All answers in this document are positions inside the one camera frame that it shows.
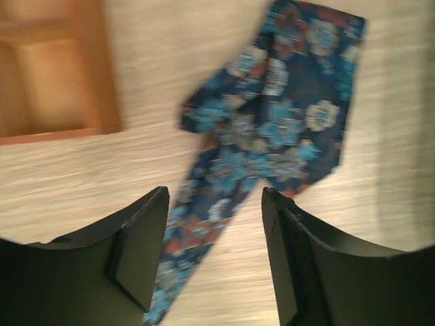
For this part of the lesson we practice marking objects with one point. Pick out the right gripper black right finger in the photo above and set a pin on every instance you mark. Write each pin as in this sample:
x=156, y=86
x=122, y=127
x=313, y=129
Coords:
x=325, y=276

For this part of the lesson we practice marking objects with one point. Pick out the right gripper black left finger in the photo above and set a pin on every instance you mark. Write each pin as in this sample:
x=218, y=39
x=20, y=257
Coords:
x=101, y=274

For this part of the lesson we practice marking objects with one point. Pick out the navy floral tie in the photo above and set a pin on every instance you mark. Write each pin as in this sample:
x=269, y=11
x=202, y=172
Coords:
x=277, y=113

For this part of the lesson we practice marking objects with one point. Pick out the orange compartment tray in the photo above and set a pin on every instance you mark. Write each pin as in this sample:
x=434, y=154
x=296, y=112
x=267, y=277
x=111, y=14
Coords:
x=57, y=74

